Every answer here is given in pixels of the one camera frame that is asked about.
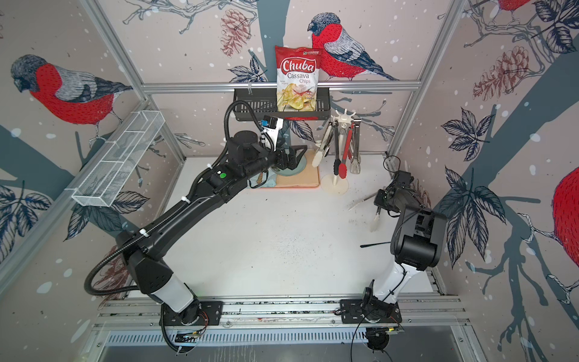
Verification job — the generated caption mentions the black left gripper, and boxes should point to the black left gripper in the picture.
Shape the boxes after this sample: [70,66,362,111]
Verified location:
[242,135,306,182]

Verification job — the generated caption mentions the cream handled utensil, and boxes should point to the cream handled utensil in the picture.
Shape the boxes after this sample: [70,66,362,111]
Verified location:
[351,120,361,174]

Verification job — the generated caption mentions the black steel tongs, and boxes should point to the black steel tongs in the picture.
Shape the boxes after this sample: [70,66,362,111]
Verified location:
[333,121,341,177]

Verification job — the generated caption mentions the red silicone tongs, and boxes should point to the red silicone tongs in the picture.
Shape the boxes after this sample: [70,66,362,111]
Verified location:
[339,123,354,179]

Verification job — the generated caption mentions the plain steel tongs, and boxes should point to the plain steel tongs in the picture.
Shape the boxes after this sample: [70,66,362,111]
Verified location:
[347,192,381,233]

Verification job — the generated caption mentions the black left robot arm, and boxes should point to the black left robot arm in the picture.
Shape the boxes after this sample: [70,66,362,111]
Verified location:
[84,100,308,314]

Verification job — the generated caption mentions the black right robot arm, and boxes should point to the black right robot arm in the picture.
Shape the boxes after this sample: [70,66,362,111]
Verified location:
[374,171,448,304]

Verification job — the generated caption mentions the cream utensil rack stand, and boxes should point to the cream utensil rack stand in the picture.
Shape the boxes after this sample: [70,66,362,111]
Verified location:
[321,110,356,195]

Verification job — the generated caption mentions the green ceramic plate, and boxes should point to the green ceramic plate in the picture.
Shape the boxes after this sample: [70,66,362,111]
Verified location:
[271,164,306,177]

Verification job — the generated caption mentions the orange tray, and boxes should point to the orange tray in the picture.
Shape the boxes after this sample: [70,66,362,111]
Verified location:
[262,150,321,189]

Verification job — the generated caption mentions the Chuba cassava chips bag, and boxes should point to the Chuba cassava chips bag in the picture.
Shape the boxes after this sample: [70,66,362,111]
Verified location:
[275,46,321,113]

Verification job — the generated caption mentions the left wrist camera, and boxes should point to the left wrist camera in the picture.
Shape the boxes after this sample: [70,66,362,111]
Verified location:
[261,116,284,151]

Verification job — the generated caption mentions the black wire shelf basket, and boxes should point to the black wire shelf basket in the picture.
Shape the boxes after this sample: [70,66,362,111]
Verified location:
[234,87,331,121]

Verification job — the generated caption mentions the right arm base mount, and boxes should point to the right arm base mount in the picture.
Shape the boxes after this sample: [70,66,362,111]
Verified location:
[333,280,402,324]

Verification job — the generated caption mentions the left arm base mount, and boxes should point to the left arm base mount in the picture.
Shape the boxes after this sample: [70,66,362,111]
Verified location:
[159,300,224,327]

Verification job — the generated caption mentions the white mesh wall basket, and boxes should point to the white mesh wall basket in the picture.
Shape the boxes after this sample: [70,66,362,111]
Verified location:
[72,110,165,208]

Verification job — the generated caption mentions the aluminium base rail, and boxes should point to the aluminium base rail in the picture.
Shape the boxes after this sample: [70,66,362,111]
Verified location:
[87,293,470,348]

